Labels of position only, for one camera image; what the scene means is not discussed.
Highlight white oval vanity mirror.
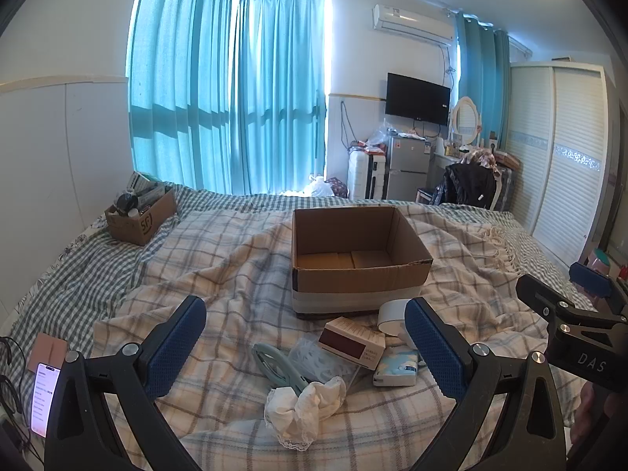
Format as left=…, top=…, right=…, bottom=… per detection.
left=449, top=97, right=482, bottom=147

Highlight smartphone with lit screen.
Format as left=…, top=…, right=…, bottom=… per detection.
left=30, top=362, right=62, bottom=437

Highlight black cables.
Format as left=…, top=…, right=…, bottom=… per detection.
left=0, top=336, right=31, bottom=455

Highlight brown card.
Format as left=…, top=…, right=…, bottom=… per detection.
left=28, top=334, right=68, bottom=371

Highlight white sliding door wardrobe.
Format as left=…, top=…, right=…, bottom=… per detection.
left=505, top=61, right=619, bottom=267

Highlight person's right hand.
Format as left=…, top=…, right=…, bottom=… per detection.
left=571, top=381, right=608, bottom=447

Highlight white chair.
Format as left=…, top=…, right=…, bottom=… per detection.
left=483, top=167, right=507, bottom=210

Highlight white dressing table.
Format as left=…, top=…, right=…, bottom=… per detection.
left=432, top=152, right=462, bottom=192

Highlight wide teal curtain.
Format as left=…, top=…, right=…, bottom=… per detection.
left=126, top=0, right=235, bottom=195

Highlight small printed cardboard box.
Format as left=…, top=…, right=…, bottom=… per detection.
left=105, top=189, right=178, bottom=246

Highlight floral cloth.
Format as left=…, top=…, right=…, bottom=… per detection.
left=461, top=147, right=499, bottom=170

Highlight white air conditioner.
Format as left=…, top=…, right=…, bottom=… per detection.
left=373, top=4, right=456, bottom=44

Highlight crumpled clear plastic bag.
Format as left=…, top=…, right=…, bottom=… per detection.
left=365, top=118, right=394, bottom=146

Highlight white lace cloth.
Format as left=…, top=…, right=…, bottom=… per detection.
left=265, top=376, right=347, bottom=451

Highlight red and white carton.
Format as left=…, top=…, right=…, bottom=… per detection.
left=319, top=317, right=387, bottom=371

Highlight green and pink container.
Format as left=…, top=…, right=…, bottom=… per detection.
left=589, top=249, right=612, bottom=276

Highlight blue tissue packet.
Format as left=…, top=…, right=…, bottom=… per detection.
left=373, top=345, right=421, bottom=387

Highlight narrow teal curtain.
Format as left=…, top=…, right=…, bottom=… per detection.
left=454, top=12, right=511, bottom=144

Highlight white plastic bag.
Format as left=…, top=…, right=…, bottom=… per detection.
left=307, top=174, right=335, bottom=198

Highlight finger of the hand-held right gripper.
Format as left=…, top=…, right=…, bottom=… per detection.
left=516, top=274, right=597, bottom=325
left=569, top=262, right=628, bottom=314

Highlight large cardboard box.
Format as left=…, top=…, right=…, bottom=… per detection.
left=291, top=206, right=434, bottom=321

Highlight beige plaid blanket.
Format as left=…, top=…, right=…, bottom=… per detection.
left=93, top=201, right=590, bottom=471

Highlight black wall television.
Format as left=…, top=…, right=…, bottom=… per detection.
left=385, top=73, right=451, bottom=126

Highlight clear plastic bag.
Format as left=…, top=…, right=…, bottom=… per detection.
left=288, top=338, right=361, bottom=393
left=365, top=118, right=394, bottom=146

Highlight white tape roll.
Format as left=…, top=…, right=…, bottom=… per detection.
left=379, top=299, right=418, bottom=338

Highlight white suitcase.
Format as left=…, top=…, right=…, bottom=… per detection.
left=347, top=150, right=391, bottom=201

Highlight black jacket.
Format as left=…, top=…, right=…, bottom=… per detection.
left=434, top=162, right=497, bottom=207

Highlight silver mini fridge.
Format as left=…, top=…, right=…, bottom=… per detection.
left=387, top=135, right=433, bottom=201

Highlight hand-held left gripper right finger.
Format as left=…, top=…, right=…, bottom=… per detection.
left=403, top=297, right=570, bottom=471

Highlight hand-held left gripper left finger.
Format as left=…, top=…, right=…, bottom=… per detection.
left=45, top=295, right=208, bottom=471

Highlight green and white boxes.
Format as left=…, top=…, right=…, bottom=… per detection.
left=126, top=172, right=173, bottom=198

